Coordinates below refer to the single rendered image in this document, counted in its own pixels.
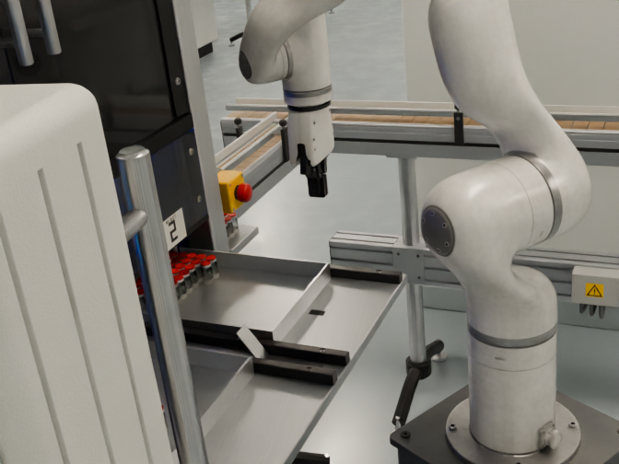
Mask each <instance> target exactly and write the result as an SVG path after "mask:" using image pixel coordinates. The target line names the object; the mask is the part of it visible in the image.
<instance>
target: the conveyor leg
mask: <svg viewBox="0 0 619 464"><path fill-rule="evenodd" d="M386 157H391V158H398V170H399V185H400V200H401V215H402V230H403V244H404V245H405V246H416V245H418V244H419V243H420V235H419V218H418V201H417V184H416V166H415V160H416V159H418V157H397V156H386ZM405 287H406V302H407V317H408V330H409V345H410V360H411V361H412V362H413V363H416V364H420V363H423V362H425V361H426V337H425V321H424V303H423V286H422V285H421V284H406V286H405Z"/></svg>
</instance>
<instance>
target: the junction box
mask: <svg viewBox="0 0 619 464"><path fill-rule="evenodd" d="M571 302H572V303H579V304H587V305H595V306H604V307H618V303H619V270H612V269H603V268H592V267H583V266H575V267H574V269H573V272H572V282H571Z"/></svg>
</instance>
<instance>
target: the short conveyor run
mask: <svg viewBox="0 0 619 464"><path fill-rule="evenodd" d="M276 119H277V115H276V111H275V112H273V113H272V114H270V115H269V116H268V117H266V118H265V119H263V120H262V121H261V122H259V123H258V124H256V125H255V126H253V127H252V128H251V129H250V130H249V131H243V130H242V125H241V123H242V120H241V118H235V120H234V123H235V124H237V126H238V127H237V128H236V135H237V139H236V140H235V141H233V142H232V143H231V144H229V145H228V146H226V147H225V148H224V149H222V150H221V151H219V152H218V153H217V154H215V160H216V169H220V170H234V171H242V173H243V178H244V183H247V184H250V185H251V187H252V197H251V200H250V201H249V202H247V203H244V204H243V205H242V206H241V207H239V208H238V209H237V210H236V211H235V212H234V213H236V214H237V217H236V218H237V219H239V218H240V217H241V216H242V215H243V214H244V213H245V212H247V211H248V210H249V209H250V208H251V207H252V206H253V205H254V204H256V203H257V202H258V201H259V200H260V199H261V198H262V197H263V196H264V195H265V194H266V193H267V192H269V191H270V190H271V189H272V188H273V187H274V186H275V185H276V184H277V183H278V182H279V181H281V180H282V179H283V178H284V177H285V176H286V175H287V174H288V173H290V172H291V171H292V170H293V169H294V168H295V167H296V166H298V165H299V164H300V162H298V163H297V164H296V165H295V166H293V165H291V163H290V158H289V148H288V131H287V123H288V117H287V118H285V119H282V120H280V121H279V124H277V125H276V124H275V123H272V122H273V121H274V120H276Z"/></svg>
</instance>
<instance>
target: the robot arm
mask: <svg viewBox="0 0 619 464"><path fill-rule="evenodd" d="M344 1H345V0H260V1H259V2H258V3H257V4H256V6H255V7H254V9H253V10H252V11H251V14H250V16H249V18H248V21H247V23H246V26H245V29H244V32H243V36H242V39H241V43H240V47H239V69H240V72H241V74H242V75H243V77H244V78H245V79H246V80H247V81H248V82H250V83H252V84H256V85H261V84H268V83H272V82H275V81H279V80H282V86H283V93H284V102H285V104H287V108H288V109H289V112H288V123H287V131H288V148H289V158H290V163H291V165H293V166H295V165H296V164H297V163H298V162H300V174H301V175H306V178H307V181H308V189H309V197H318V198H324V197H325V196H326V195H327V194H328V184H327V175H326V174H324V173H326V172H327V157H328V155H329V154H330V153H331V152H332V151H333V147H334V138H333V122H332V116H331V111H330V106H329V105H331V99H332V98H333V87H332V79H331V68H330V58H329V49H328V39H327V28H326V18H325V13H326V12H328V11H330V10H331V9H333V8H335V7H337V6H339V5H340V4H342V3H343V2H344ZM427 21H428V28H429V33H430V38H431V41H432V45H433V49H434V53H435V56H436V60H437V64H438V70H439V72H440V75H441V79H442V81H443V84H444V86H445V88H446V90H447V92H448V94H449V96H450V98H451V100H452V101H453V103H454V104H455V105H456V107H457V108H458V109H459V110H460V111H461V112H462V113H463V114H465V115H466V116H467V117H469V118H471V119H472V120H474V121H476V122H479V123H481V124H482V125H483V126H484V127H485V128H487V129H488V130H489V131H490V132H491V134H492V135H493V136H494V137H495V138H496V140H497V142H498V144H499V146H500V149H501V152H502V157H501V158H498V159H496V160H493V161H490V162H487V163H484V164H482V165H479V166H476V167H473V168H468V169H466V170H464V171H461V172H459V173H456V174H454V175H452V176H449V177H447V178H446V179H444V180H442V181H441V182H440V183H438V184H437V185H436V186H435V187H434V188H433V189H432V190H431V191H430V192H429V194H428V195H427V197H426V199H425V202H424V205H423V209H422V214H421V233H422V237H423V240H424V241H425V243H426V246H427V247H428V249H429V250H430V251H431V252H432V253H433V254H434V256H435V257H436V258H437V259H438V260H440V261H441V262H442V263H443V264H444V265H445V266H446V267H447V268H448V269H449V270H450V271H451V272H452V273H453V274H454V275H455V276H456V277H457V279H458V280H459V281H460V283H461V286H462V288H463V291H464V294H465V299H466V316H467V347H468V378H469V398H468V399H467V400H464V401H462V402H461V403H460V404H459V405H457V406H456V407H455V408H454V409H453V410H452V412H451V413H450V415H449V417H448V419H447V423H446V437H447V441H448V444H449V446H450V448H451V450H452V451H453V453H454V454H455V455H456V456H457V457H458V458H459V459H460V460H462V461H463V462H464V463H466V464H567V463H568V462H570V461H571V460H572V459H573V458H574V456H576V454H577V453H578V449H579V446H580V428H579V424H578V421H577V419H576V418H575V416H574V415H573V414H572V413H571V412H570V411H569V410H568V409H567V408H566V407H564V406H563V405H562V404H560V403H559V402H557V401H556V357H557V298H556V292H555V288H554V286H553V284H552V282H551V281H550V280H549V278H548V277H547V276H546V275H544V274H543V273H541V272H539V271H537V270H535V269H533V268H530V267H525V266H519V265H511V263H512V259H513V257H514V255H515V254H516V253H517V252H520V251H522V250H524V249H527V248H530V247H532V246H535V245H537V244H540V243H542V242H544V241H546V240H548V239H551V238H555V237H557V236H560V235H562V234H564V233H566V232H567V231H569V230H570V229H572V228H573V227H574V226H576V225H577V224H578V223H579V222H580V221H581V220H582V219H583V217H584V216H585V215H586V213H587V212H588V210H589V207H590V202H591V195H592V188H591V181H590V174H589V172H588V169H587V167H586V164H585V162H584V160H583V158H582V157H581V155H580V153H579V152H578V150H577V149H576V148H575V146H574V145H573V143H572V142H571V140H570V139H569V138H568V137H567V135H566V134H565V132H564V131H563V130H562V129H561V127H560V126H559V125H558V124H557V122H556V121H555V119H554V118H553V117H552V116H551V114H550V113H549V112H548V110H547V109H546V108H545V106H544V105H543V104H542V102H541V101H540V100H539V98H538V97H537V96H536V94H535V93H534V91H533V89H532V87H531V85H530V82H529V80H528V78H527V76H526V74H525V71H524V68H523V66H522V62H521V59H520V53H519V49H518V44H517V41H516V36H515V31H514V28H513V23H512V19H511V15H510V11H509V5H508V0H431V2H430V4H429V9H428V16H427Z"/></svg>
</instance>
